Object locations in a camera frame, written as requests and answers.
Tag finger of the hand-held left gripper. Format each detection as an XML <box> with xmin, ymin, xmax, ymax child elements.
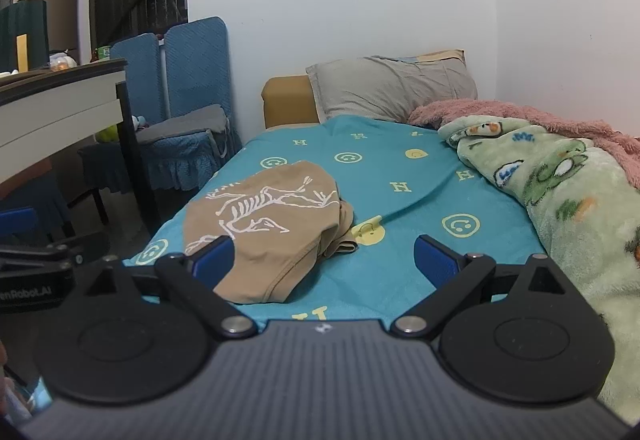
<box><xmin>0</xmin><ymin>206</ymin><xmax>40</xmax><ymax>243</ymax></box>
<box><xmin>0</xmin><ymin>230</ymin><xmax>111</xmax><ymax>271</ymax></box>

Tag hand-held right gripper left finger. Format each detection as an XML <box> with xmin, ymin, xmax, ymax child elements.
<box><xmin>85</xmin><ymin>236</ymin><xmax>259</xmax><ymax>339</ymax></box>

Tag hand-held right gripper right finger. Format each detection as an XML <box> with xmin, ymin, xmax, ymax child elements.
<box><xmin>391</xmin><ymin>235</ymin><xmax>574</xmax><ymax>339</ymax></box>

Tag tan skeleton print shirt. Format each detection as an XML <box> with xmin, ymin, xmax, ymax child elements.
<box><xmin>183</xmin><ymin>160</ymin><xmax>361</xmax><ymax>305</ymax></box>

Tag bed with teal patterned sheet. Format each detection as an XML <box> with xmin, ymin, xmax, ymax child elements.
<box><xmin>121</xmin><ymin>114</ymin><xmax>551</xmax><ymax>323</ymax></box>

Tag white table with dark legs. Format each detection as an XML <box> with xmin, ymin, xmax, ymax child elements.
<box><xmin>0</xmin><ymin>58</ymin><xmax>162</xmax><ymax>237</ymax></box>

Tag grey seat cushion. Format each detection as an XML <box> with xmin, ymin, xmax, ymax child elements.
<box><xmin>135</xmin><ymin>103</ymin><xmax>229</xmax><ymax>146</ymax></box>

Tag green frog print blanket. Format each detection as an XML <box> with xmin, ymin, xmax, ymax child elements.
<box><xmin>438</xmin><ymin>115</ymin><xmax>640</xmax><ymax>426</ymax></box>

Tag tan padded headboard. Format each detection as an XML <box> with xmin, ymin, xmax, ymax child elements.
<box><xmin>261</xmin><ymin>75</ymin><xmax>321</xmax><ymax>129</ymax></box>

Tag pink fleece blanket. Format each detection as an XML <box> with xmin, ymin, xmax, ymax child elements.
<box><xmin>407</xmin><ymin>98</ymin><xmax>640</xmax><ymax>193</ymax></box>

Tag grey pillow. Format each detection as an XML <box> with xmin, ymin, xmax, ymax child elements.
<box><xmin>305</xmin><ymin>55</ymin><xmax>479</xmax><ymax>123</ymax></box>

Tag blue covered chair with cushion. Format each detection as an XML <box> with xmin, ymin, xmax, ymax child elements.
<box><xmin>134</xmin><ymin>16</ymin><xmax>244</xmax><ymax>192</ymax></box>

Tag dark green ribbed object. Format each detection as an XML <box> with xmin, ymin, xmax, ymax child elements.
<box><xmin>0</xmin><ymin>0</ymin><xmax>50</xmax><ymax>74</ymax></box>

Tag tan pillow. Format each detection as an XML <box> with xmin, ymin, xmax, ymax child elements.
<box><xmin>400</xmin><ymin>49</ymin><xmax>466</xmax><ymax>67</ymax></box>

